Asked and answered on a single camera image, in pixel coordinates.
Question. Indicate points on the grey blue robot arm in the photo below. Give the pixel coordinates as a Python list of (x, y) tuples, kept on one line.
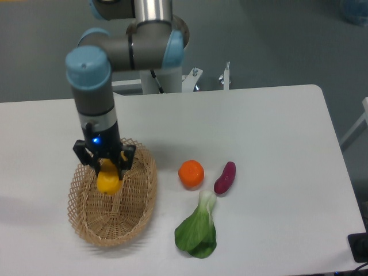
[(153, 44)]

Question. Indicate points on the white frame at right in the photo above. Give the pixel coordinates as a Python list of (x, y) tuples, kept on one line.
[(355, 130)]

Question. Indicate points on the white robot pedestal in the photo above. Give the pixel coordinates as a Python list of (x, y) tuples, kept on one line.
[(169, 79)]

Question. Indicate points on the purple sweet potato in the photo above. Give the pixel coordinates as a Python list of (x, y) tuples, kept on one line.
[(226, 179)]

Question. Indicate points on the woven wicker basket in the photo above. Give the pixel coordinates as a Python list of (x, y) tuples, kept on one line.
[(110, 220)]

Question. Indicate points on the green bok choy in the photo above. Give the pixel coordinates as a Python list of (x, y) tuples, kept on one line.
[(196, 234)]

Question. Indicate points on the orange tangerine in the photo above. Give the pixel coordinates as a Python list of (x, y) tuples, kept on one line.
[(191, 174)]

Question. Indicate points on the black device at table edge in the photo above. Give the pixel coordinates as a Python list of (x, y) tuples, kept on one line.
[(358, 246)]

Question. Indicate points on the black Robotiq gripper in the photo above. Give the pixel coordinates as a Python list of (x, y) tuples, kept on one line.
[(104, 144)]

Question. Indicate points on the white mounting bracket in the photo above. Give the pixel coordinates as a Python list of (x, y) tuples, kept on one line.
[(189, 83)]

